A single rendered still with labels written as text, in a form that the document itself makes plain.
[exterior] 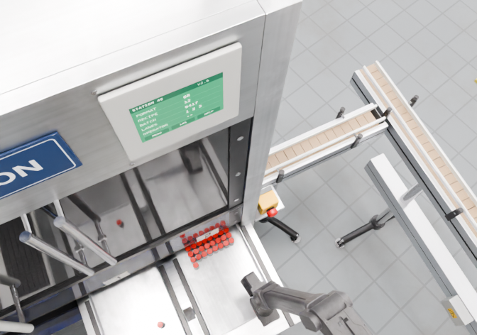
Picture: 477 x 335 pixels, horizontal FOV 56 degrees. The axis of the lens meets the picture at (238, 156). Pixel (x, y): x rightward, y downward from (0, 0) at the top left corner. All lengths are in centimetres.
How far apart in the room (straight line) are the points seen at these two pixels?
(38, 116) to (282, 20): 36
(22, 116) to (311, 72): 267
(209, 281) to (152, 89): 117
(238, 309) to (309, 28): 224
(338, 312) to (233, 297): 70
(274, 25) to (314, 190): 217
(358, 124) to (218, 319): 96
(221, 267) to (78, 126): 114
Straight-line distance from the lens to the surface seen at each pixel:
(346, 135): 187
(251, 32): 67
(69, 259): 104
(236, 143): 98
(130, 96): 64
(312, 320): 107
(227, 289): 172
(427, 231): 230
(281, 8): 66
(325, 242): 271
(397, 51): 343
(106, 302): 177
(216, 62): 66
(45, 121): 66
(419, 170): 197
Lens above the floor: 259
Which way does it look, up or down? 67 degrees down
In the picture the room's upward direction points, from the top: 4 degrees clockwise
